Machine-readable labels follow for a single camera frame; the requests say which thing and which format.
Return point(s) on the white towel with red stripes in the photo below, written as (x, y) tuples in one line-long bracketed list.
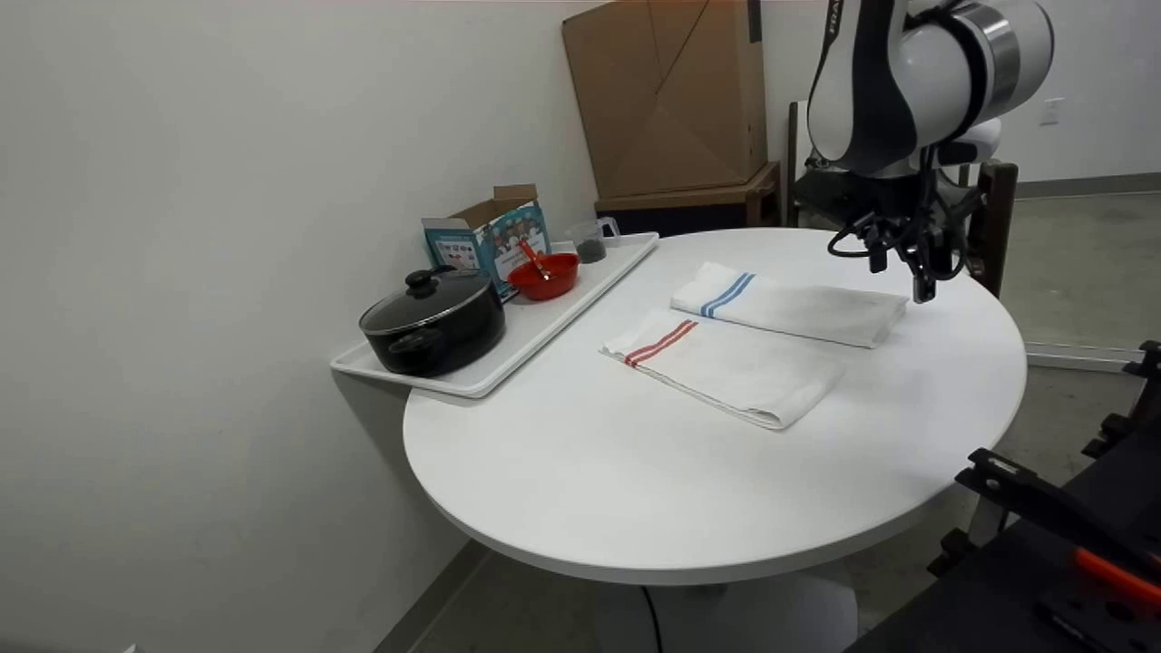
[(738, 368)]

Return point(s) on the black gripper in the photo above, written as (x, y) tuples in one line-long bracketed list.
[(909, 213)]

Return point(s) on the small grey object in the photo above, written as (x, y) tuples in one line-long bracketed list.
[(594, 252)]

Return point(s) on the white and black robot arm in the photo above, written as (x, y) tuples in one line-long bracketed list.
[(921, 75)]

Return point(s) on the black cooking pot with lid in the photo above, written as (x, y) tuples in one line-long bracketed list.
[(432, 323)]

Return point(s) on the large brown cardboard box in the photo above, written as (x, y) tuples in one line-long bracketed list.
[(672, 96)]

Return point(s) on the small white object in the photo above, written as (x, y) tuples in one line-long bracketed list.
[(609, 226)]

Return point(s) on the colourful open cardboard box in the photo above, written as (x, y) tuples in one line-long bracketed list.
[(484, 238)]

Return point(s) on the red and white spoon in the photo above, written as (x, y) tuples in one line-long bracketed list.
[(534, 260)]

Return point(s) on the black equipment cart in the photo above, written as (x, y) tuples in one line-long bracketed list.
[(1066, 530)]

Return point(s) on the white wall outlet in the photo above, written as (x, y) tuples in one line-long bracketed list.
[(1053, 112)]

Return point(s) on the white tray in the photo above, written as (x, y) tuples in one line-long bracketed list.
[(546, 320)]

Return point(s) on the red bowl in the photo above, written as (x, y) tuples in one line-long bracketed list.
[(546, 278)]

